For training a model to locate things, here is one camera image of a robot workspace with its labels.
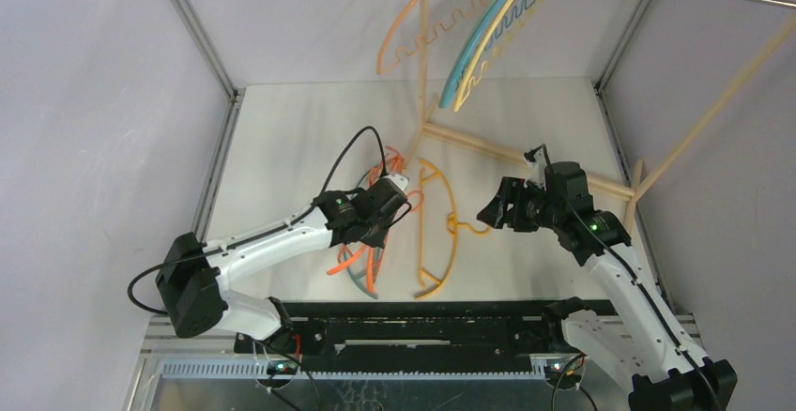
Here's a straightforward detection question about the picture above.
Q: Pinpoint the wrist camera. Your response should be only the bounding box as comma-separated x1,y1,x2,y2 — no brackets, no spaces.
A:
523,144,551,170
386,173,410,192

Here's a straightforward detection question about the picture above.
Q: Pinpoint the wooden clothes rack frame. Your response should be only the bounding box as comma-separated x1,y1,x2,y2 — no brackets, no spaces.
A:
382,0,795,225

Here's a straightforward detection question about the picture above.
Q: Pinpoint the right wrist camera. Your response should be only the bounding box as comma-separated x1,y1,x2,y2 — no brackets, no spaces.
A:
523,144,551,170

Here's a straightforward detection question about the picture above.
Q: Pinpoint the left circuit board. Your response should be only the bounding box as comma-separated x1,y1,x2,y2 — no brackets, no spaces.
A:
266,359,300,378

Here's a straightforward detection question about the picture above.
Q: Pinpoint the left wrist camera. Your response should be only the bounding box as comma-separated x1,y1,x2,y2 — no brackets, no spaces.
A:
386,173,410,192

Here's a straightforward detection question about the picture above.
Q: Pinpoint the circuit board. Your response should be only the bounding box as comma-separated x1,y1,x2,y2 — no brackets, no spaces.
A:
266,359,300,378
545,360,583,390

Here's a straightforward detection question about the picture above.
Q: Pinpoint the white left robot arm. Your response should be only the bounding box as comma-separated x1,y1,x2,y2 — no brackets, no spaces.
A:
155,174,409,352

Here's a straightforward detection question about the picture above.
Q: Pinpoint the peach wavy hanger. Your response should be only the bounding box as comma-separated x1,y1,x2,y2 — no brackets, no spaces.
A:
375,0,492,76

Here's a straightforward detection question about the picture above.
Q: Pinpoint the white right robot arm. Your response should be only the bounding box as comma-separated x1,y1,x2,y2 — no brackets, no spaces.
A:
477,161,738,410

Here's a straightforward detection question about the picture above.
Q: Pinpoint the pale yellow wavy hanger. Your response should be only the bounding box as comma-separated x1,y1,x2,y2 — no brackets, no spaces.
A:
447,0,543,112

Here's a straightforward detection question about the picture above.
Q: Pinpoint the light blue wavy hanger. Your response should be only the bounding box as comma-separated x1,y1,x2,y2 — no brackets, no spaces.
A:
437,0,509,109

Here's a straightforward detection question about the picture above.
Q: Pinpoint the teal plastic hanger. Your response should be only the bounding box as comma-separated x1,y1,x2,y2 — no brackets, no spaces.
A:
345,249,378,300

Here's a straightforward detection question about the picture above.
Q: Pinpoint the yellow-orange plastic hanger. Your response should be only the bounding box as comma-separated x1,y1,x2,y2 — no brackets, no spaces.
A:
413,158,491,300

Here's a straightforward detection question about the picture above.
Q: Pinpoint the orange plastic hanger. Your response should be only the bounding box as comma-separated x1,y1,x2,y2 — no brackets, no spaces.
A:
326,190,424,276
365,146,405,295

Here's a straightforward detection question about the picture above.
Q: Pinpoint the right circuit board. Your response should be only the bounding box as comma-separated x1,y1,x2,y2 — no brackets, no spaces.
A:
545,360,583,390

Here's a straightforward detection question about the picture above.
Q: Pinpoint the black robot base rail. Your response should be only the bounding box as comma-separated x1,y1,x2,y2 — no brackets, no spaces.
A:
233,299,578,376

